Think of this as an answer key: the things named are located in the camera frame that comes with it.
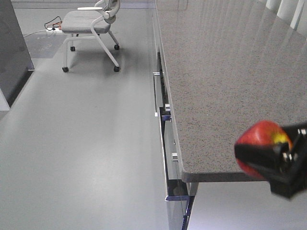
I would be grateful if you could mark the white power strip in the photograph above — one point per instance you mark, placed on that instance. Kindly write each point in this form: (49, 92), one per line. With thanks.
(54, 30)

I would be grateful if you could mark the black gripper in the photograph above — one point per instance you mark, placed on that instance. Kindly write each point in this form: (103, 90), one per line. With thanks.
(283, 167)

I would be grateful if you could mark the grey kitchen island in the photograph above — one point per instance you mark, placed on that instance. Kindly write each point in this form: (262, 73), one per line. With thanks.
(15, 62)

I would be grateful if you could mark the grey white office chair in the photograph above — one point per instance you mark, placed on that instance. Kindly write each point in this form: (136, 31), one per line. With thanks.
(89, 23)

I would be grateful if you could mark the red yellow apple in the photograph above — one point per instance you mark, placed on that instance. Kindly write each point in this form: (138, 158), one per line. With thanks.
(264, 134)

